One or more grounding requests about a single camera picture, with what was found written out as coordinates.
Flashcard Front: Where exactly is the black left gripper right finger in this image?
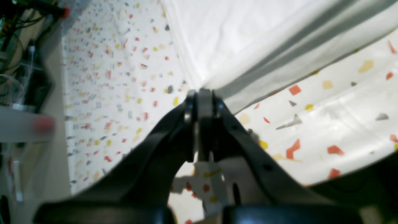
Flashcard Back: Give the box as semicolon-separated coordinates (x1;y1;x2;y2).
198;89;398;224

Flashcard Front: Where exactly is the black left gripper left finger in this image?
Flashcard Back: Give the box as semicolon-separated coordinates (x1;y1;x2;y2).
33;90;197;224

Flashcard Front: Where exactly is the white printed T-shirt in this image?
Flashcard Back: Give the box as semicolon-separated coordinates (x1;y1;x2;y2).
161;0;397;113

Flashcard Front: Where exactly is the terrazzo pattern tablecloth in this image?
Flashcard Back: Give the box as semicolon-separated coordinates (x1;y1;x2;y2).
62;0;397;195

